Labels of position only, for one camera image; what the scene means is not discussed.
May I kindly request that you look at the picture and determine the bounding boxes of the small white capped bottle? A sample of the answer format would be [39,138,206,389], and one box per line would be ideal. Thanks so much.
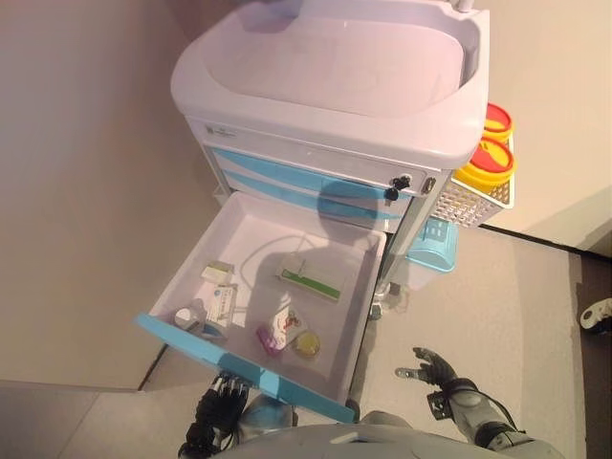
[172,299,208,332]

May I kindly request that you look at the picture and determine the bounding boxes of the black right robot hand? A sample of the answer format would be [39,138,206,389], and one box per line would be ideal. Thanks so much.
[394,346,461,390]

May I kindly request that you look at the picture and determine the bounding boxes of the grey right robot leg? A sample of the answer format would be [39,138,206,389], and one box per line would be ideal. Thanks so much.
[358,409,413,429]

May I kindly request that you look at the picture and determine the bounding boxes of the cart caster wheel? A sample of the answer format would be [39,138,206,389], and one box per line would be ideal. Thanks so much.
[370,284,410,321]

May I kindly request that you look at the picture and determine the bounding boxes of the small white green box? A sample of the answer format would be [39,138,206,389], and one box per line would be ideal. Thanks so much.
[201,261,234,284]

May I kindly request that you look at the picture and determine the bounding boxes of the black cart keys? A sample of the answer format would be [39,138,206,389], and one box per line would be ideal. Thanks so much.
[384,174,413,203]

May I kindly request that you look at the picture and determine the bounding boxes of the white medical cart blue drawers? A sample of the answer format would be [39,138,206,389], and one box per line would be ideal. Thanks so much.
[170,0,492,307]

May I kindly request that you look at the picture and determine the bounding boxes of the pink medicine box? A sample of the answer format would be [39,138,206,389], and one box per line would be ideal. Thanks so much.
[256,324,284,356]

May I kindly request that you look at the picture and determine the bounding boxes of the green and white flat box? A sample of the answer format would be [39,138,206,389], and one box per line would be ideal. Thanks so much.
[275,254,347,304]

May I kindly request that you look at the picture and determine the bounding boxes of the yellow sharps container red lid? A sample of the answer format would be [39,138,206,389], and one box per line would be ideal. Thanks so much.
[452,138,519,188]
[482,102,514,142]

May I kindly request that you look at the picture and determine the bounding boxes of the white medicine box blue print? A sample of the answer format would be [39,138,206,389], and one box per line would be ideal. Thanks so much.
[198,282,241,332]

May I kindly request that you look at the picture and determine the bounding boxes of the blue fronted white drawer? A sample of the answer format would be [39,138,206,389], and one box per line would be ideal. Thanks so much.
[133,190,389,425]

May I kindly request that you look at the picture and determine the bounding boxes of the white perforated side basket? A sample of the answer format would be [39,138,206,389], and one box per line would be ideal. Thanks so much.
[432,131,517,229]

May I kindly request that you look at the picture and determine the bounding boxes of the clear bottle yellow capsules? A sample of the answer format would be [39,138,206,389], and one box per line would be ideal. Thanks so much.
[291,331,323,361]

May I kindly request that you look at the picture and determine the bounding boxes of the white packet red print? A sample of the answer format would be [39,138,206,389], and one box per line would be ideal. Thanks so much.
[267,307,310,346]

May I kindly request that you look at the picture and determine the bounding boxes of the blue lidded waste bin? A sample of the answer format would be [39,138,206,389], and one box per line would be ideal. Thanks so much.
[404,217,462,294]

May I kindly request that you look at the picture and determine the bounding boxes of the grey robot torso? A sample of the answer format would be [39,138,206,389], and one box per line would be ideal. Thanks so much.
[224,423,575,459]

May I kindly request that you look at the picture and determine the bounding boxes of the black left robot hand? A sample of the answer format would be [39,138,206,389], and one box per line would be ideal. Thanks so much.
[197,375,251,430]

